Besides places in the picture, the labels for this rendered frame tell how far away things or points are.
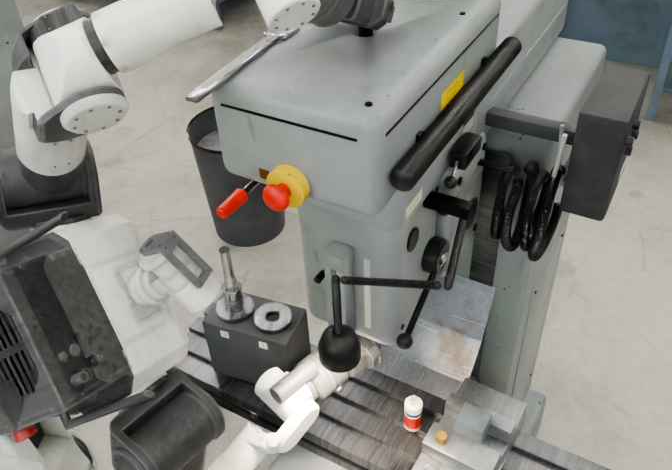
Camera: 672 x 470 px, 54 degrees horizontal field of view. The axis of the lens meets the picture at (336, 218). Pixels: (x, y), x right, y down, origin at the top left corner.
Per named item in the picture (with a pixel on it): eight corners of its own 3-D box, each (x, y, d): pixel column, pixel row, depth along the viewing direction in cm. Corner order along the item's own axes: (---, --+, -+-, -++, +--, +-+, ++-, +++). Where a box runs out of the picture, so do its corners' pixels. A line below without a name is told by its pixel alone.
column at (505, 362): (482, 523, 230) (557, 140, 133) (362, 464, 250) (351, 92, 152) (526, 413, 264) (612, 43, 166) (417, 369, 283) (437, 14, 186)
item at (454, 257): (451, 293, 99) (452, 286, 98) (442, 291, 100) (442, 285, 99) (467, 222, 112) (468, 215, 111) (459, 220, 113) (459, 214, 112)
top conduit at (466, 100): (412, 196, 86) (413, 173, 83) (383, 187, 87) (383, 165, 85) (520, 56, 115) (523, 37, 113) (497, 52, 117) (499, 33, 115)
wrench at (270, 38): (204, 105, 82) (203, 99, 82) (178, 99, 84) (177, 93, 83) (299, 30, 99) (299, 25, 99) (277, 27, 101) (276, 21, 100)
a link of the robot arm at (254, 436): (325, 409, 127) (279, 466, 125) (293, 379, 131) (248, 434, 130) (314, 403, 121) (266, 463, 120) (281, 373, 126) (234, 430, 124)
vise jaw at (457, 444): (488, 487, 133) (490, 476, 131) (420, 452, 140) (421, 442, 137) (499, 463, 137) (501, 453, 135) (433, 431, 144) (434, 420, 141)
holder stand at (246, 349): (292, 396, 161) (285, 341, 148) (213, 372, 168) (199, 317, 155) (312, 359, 169) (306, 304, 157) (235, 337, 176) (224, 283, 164)
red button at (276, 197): (285, 218, 88) (282, 194, 86) (260, 209, 90) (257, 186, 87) (298, 204, 90) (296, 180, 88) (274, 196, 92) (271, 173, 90)
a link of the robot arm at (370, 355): (382, 343, 131) (340, 379, 124) (382, 374, 137) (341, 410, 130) (337, 311, 138) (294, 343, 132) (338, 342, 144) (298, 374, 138)
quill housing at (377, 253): (396, 356, 124) (399, 223, 104) (302, 318, 132) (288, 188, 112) (436, 291, 136) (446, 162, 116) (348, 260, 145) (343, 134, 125)
